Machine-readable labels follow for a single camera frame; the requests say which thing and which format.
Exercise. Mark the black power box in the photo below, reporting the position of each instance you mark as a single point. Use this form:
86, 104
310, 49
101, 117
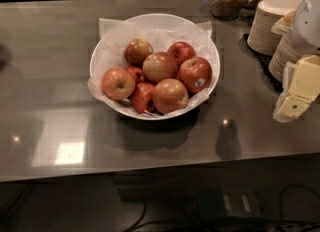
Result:
230, 204

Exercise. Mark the small hidden red apple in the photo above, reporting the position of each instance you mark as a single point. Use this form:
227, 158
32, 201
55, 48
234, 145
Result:
137, 73

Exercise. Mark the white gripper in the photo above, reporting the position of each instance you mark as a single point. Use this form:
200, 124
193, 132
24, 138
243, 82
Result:
308, 26

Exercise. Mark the red apple with sticker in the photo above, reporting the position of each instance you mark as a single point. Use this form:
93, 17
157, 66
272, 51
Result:
195, 74

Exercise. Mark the stack paper plates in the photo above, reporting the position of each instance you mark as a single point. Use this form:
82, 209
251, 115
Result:
285, 52
261, 39

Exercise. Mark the back left red apple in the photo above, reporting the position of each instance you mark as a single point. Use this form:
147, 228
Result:
137, 50

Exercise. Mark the white paper liner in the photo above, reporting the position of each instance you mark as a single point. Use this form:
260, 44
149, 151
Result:
113, 41

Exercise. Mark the white bowl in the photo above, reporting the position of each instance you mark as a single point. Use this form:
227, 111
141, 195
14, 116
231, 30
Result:
160, 21

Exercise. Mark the centre yellowish red apple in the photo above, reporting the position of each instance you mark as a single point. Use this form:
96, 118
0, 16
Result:
159, 66

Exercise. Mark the back right red apple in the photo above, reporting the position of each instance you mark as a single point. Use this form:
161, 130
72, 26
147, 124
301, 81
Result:
181, 51

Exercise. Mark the front stack paper plates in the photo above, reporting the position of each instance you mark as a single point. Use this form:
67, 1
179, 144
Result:
285, 52

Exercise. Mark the front right red apple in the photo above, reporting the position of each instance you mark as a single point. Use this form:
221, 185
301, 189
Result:
170, 95

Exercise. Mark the front left red apple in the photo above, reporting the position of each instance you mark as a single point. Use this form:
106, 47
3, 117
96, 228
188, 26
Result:
117, 83

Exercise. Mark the rear stack paper plates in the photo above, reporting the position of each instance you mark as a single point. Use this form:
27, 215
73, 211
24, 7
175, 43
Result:
261, 39

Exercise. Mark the front dark red apple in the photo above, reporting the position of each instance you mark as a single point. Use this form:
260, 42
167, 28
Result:
142, 98

